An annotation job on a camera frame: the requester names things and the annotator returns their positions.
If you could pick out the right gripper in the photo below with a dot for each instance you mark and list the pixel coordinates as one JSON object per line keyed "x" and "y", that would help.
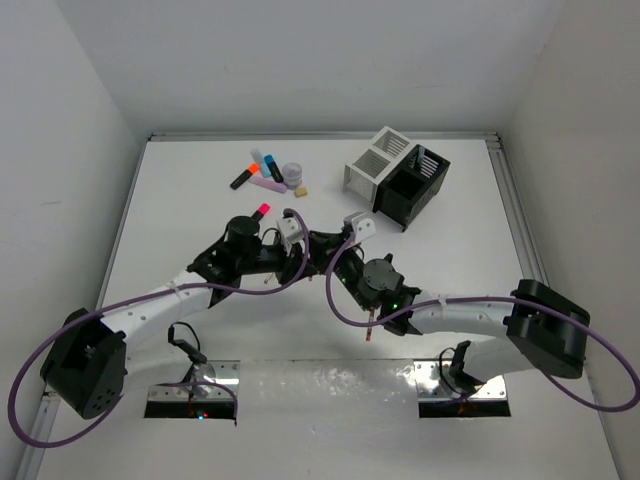
{"x": 331, "y": 257}

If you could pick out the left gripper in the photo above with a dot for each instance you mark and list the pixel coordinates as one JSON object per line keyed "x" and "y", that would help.
{"x": 289, "y": 265}

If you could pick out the red gel pen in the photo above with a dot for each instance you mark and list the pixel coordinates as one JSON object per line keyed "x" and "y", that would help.
{"x": 371, "y": 319}

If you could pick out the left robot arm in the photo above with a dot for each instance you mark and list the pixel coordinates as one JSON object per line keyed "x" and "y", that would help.
{"x": 99, "y": 357}

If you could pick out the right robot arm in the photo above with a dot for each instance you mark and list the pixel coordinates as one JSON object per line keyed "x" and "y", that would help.
{"x": 533, "y": 328}

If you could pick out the pink cap black highlighter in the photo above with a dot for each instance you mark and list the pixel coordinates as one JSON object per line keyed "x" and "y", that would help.
{"x": 261, "y": 212}

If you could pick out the lilac highlighter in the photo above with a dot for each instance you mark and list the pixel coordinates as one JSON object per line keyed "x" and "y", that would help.
{"x": 268, "y": 184}

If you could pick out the white slotted container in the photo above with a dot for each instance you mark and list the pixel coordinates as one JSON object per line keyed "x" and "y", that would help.
{"x": 385, "y": 151}

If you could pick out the round translucent tape dispenser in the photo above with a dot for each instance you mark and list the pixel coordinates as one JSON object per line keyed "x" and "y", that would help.
{"x": 292, "y": 173}

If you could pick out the blue cap black highlighter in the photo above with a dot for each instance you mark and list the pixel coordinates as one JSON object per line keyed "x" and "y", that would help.
{"x": 273, "y": 168}

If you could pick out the orange cap black highlighter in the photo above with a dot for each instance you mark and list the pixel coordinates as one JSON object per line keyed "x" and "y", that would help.
{"x": 244, "y": 176}

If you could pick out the black slotted container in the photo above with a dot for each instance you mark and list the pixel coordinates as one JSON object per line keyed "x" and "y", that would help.
{"x": 404, "y": 193}

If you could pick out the light blue highlighter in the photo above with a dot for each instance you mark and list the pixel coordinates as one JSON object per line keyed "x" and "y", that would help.
{"x": 259, "y": 159}

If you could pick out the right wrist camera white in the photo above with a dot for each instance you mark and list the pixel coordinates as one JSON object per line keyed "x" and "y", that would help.
{"x": 361, "y": 226}

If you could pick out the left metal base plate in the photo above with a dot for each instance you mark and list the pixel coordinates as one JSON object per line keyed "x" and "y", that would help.
{"x": 216, "y": 381}

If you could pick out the metal base plate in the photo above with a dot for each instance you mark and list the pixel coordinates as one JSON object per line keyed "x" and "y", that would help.
{"x": 216, "y": 381}
{"x": 434, "y": 384}

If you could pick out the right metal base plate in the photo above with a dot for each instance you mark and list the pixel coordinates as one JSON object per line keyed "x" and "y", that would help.
{"x": 434, "y": 384}

